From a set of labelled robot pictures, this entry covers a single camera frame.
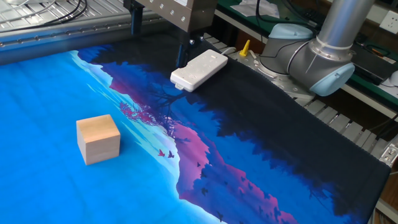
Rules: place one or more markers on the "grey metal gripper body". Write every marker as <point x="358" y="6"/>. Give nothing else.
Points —
<point x="186" y="12"/>

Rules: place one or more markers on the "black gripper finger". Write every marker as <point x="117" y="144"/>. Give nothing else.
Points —
<point x="137" y="21"/>
<point x="183" y="53"/>

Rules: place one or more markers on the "large wooden cube block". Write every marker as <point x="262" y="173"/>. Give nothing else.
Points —
<point x="99" y="140"/>

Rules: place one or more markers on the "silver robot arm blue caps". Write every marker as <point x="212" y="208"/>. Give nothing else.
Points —
<point x="323" y="62"/>

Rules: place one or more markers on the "white power strip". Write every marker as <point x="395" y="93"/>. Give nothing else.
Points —
<point x="199" y="70"/>

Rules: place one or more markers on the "small yellow cone object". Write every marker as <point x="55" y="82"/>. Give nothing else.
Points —
<point x="245" y="48"/>

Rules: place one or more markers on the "white paper sheet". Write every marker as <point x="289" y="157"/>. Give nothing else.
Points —
<point x="258" y="7"/>

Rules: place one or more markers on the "silver robot mounting plate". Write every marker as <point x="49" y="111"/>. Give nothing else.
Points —
<point x="280" y="84"/>

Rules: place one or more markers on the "black flat device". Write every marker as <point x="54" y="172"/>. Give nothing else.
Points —
<point x="370" y="67"/>

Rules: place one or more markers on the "blue mountain landscape printed cloth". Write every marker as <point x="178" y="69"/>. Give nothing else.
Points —
<point x="46" y="186"/>

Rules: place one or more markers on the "white rounded object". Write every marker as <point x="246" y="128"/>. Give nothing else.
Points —
<point x="395" y="78"/>

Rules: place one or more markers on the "aluminium profile rail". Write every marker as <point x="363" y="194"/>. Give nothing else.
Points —
<point x="62" y="40"/>

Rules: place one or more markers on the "white wall socket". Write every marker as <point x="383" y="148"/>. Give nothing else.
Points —
<point x="390" y="22"/>

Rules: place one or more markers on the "silver corner bracket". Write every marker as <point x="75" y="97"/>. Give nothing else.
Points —
<point x="390" y="154"/>

